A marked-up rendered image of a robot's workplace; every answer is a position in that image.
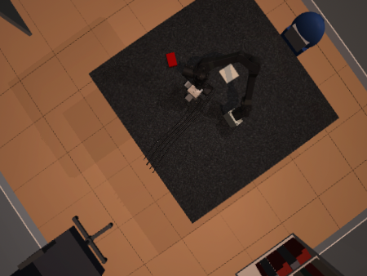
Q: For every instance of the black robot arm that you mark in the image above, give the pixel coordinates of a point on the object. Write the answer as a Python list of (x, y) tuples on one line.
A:
[(252, 63)]

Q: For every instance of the flat red block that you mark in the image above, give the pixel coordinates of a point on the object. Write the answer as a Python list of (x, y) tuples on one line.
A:
[(171, 60)]

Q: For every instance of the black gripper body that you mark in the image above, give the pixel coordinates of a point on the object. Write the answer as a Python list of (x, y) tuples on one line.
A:
[(206, 90)]

